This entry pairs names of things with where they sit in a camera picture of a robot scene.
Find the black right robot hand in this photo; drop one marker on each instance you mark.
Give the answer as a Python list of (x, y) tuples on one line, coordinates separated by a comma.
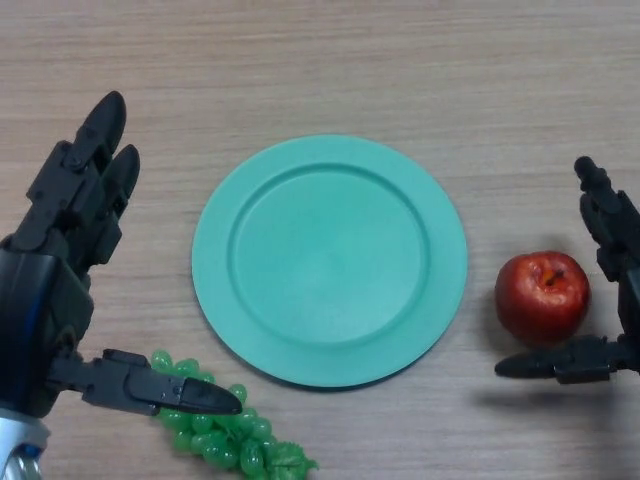
[(585, 362)]

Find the green round plate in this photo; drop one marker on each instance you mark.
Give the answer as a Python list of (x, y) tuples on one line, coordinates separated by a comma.
[(330, 265)]

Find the red apple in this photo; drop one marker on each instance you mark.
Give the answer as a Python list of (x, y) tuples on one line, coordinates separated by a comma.
[(535, 310)]

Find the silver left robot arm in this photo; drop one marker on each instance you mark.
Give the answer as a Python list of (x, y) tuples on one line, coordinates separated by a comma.
[(20, 445)]

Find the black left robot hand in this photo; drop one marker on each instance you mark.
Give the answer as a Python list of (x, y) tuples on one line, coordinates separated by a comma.
[(50, 300)]

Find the green grape bunch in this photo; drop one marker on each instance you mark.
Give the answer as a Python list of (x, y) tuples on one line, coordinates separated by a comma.
[(240, 440)]

